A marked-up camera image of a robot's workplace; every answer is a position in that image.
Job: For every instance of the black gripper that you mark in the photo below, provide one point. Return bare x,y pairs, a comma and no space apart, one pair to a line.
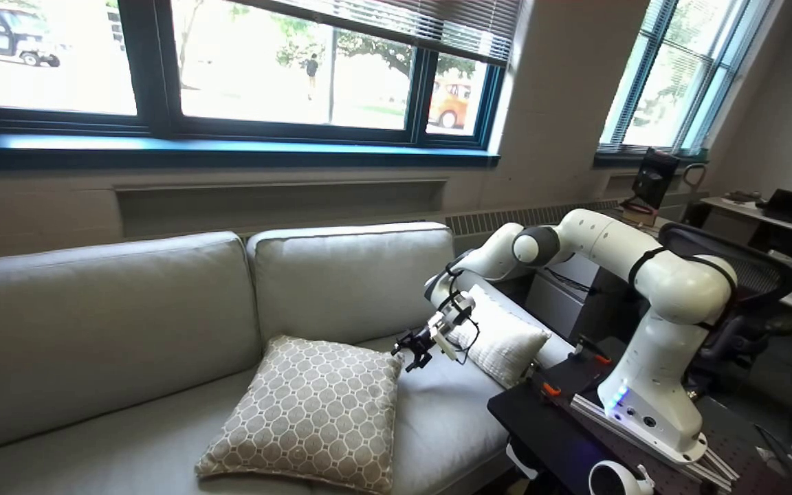
439,331

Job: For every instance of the beige lattice patterned pillow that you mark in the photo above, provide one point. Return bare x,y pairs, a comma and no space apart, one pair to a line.
316,413

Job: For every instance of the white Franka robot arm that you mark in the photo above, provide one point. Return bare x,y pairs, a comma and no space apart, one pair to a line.
661,386

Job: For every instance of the grey fabric couch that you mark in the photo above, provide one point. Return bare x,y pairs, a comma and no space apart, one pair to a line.
452,413

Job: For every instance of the grey couch back cushion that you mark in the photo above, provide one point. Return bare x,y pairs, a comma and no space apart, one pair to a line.
350,285
96,340

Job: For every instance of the plain white pillow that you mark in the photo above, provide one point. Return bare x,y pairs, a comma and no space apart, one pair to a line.
507,344

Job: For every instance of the black orange clamp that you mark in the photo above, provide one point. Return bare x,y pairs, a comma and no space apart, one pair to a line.
596,357
551,393

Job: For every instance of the black robot table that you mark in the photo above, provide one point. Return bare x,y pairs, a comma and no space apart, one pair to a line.
542,437

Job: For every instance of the grey drawer cabinet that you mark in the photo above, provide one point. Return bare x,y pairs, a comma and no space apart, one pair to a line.
562,307

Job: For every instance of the metal robot mounting plate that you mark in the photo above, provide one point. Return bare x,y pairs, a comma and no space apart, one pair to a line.
593,412

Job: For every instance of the white VR controller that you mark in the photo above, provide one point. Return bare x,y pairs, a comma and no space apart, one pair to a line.
617,481

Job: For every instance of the orange vehicle outside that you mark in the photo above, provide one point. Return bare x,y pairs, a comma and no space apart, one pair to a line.
452,105

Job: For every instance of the small brown basket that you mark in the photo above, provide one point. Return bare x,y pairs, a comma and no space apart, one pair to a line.
635,210

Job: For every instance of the black monitor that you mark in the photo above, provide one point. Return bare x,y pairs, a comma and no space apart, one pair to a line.
657,181

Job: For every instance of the grey window blinds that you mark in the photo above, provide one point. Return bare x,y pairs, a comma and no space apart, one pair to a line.
470,24

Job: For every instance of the narrow blue framed window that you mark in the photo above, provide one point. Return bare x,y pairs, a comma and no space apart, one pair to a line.
659,57

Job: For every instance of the wide blue framed window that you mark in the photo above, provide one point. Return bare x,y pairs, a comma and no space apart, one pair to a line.
153,57

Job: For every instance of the dark parked car outside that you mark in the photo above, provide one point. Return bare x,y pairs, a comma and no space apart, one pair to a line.
12,38

